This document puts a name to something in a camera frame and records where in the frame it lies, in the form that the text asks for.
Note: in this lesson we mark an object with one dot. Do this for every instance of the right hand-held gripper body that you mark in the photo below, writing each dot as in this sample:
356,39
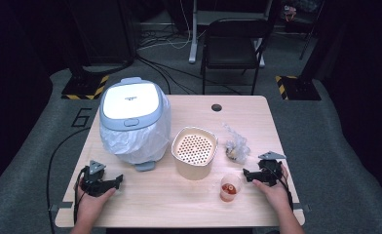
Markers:
270,172

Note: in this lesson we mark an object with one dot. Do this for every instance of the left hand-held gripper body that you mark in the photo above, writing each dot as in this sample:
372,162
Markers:
93,182

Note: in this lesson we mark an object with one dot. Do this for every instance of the clear plastic bag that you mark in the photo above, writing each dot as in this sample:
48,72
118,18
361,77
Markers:
237,146

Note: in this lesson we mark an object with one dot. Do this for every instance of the white plastic bin liner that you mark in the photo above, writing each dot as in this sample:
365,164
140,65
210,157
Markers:
137,143

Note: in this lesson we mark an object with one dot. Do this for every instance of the beige strainer container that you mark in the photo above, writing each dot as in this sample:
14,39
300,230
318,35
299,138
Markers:
194,152

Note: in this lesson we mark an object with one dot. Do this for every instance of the white and grey pedal bin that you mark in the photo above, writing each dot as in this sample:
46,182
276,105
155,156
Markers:
130,100

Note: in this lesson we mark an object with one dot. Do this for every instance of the person's right hand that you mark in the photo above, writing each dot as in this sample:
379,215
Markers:
276,195

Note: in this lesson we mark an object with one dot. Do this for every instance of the person's left hand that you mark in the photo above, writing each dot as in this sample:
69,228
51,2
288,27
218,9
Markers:
90,206

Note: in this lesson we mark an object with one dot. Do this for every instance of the clear cup with red liquid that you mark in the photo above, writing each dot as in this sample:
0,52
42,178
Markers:
229,191

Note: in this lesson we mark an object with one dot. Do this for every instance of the grey tape strip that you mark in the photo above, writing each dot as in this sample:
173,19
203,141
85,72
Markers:
62,205
304,208

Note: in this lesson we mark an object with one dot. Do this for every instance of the black hazard-striped stand base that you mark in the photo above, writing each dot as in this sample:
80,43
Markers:
82,87
301,88

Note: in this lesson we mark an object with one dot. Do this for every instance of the black folding chair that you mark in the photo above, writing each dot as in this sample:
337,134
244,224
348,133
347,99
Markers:
233,48

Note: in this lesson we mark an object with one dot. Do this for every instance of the white metal desk frame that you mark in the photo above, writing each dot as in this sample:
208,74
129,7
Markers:
193,39

